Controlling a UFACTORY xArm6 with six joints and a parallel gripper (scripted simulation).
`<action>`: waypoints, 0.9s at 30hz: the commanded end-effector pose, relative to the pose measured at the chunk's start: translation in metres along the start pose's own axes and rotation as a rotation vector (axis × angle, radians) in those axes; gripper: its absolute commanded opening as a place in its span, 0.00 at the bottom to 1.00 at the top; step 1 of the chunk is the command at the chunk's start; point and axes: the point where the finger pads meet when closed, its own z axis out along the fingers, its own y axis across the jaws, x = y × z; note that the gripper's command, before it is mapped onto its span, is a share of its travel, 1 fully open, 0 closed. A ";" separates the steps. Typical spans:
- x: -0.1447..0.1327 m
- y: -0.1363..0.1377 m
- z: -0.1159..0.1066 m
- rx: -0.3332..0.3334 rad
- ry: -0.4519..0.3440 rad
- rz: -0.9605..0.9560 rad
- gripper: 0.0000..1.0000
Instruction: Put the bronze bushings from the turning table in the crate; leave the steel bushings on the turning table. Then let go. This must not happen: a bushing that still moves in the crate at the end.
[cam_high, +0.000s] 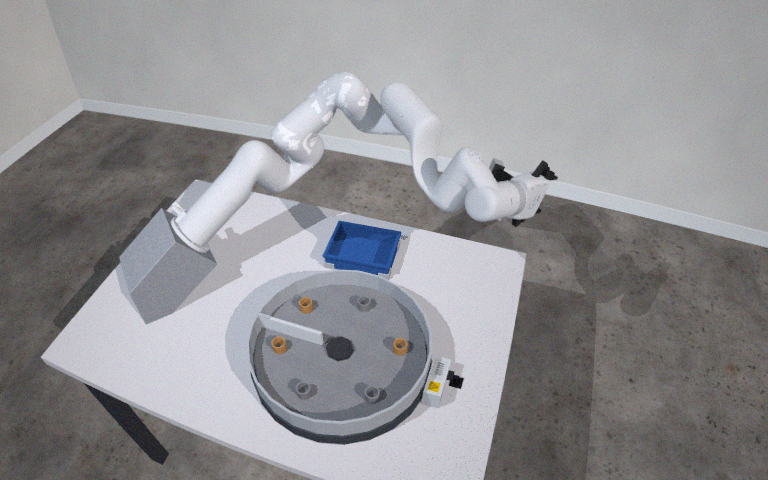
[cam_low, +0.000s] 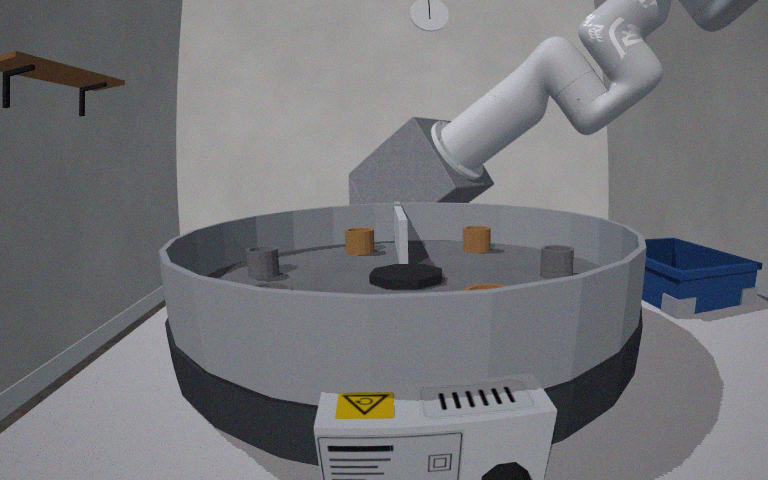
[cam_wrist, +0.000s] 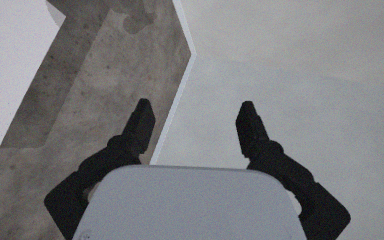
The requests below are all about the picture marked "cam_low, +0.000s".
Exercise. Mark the bronze bushing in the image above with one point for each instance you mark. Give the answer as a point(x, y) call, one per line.
point(476, 241)
point(359, 241)
point(483, 286)

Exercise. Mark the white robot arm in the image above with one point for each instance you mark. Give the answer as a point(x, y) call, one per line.
point(614, 35)

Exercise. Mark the blue crate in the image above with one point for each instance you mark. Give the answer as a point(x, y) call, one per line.
point(699, 282)

